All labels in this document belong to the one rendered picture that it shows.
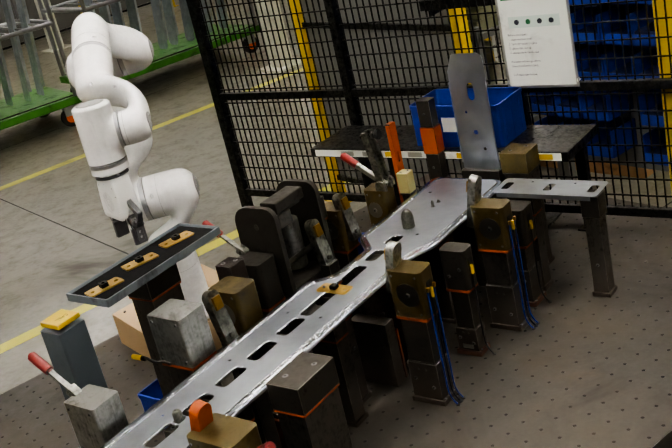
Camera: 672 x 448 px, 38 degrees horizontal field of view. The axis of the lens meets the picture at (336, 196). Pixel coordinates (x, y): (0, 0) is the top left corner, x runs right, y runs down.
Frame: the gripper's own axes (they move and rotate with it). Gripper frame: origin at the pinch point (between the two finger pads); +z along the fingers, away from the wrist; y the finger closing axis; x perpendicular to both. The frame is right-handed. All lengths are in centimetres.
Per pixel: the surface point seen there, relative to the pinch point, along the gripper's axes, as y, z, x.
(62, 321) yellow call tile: 11.0, 6.8, -24.3
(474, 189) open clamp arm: 33, 14, 75
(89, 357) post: 11.1, 17.0, -21.5
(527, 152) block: 23, 17, 106
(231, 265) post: 11.1, 12.9, 16.6
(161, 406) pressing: 33.8, 22.8, -18.1
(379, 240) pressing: 16, 23, 56
